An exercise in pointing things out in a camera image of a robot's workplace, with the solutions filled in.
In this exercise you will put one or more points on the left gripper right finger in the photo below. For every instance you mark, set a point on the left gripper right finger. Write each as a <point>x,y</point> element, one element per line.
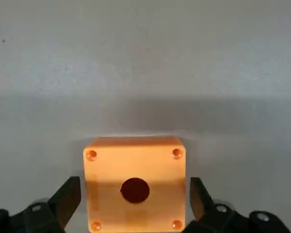
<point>220,218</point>

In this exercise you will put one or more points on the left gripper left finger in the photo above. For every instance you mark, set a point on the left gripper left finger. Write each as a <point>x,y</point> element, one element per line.
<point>38,218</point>

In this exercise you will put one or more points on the orange button box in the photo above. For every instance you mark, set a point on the orange button box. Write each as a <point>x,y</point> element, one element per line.
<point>135,165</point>

